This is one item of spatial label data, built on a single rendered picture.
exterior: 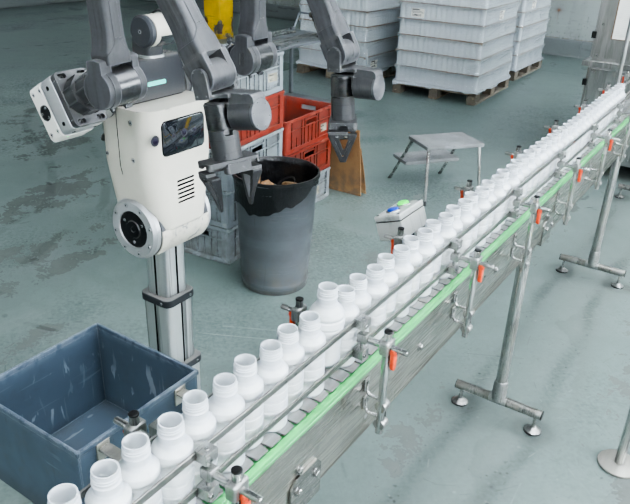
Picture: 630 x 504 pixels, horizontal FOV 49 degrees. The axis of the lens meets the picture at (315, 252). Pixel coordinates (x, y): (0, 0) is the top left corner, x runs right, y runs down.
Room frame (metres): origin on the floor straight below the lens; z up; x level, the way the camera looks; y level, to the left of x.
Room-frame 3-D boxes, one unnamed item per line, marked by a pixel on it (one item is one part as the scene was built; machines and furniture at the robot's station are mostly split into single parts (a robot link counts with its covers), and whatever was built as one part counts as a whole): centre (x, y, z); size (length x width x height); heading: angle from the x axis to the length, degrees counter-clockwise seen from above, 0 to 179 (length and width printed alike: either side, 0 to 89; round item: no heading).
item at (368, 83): (1.63, -0.08, 1.49); 0.12 x 0.09 x 0.12; 58
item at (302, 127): (4.52, 0.23, 0.55); 0.61 x 0.41 x 0.22; 150
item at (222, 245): (3.87, 0.53, 0.11); 0.61 x 0.41 x 0.22; 153
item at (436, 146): (4.90, -0.86, 0.21); 0.61 x 0.47 x 0.41; 21
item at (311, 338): (1.07, 0.00, 1.08); 0.06 x 0.06 x 0.17
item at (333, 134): (1.62, -0.06, 1.32); 0.07 x 0.07 x 0.09; 87
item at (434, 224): (1.53, -0.28, 1.08); 0.06 x 0.06 x 0.17
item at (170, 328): (1.66, 0.40, 0.67); 0.11 x 0.11 x 0.40; 57
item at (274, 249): (3.35, 0.21, 0.32); 0.45 x 0.45 x 0.64
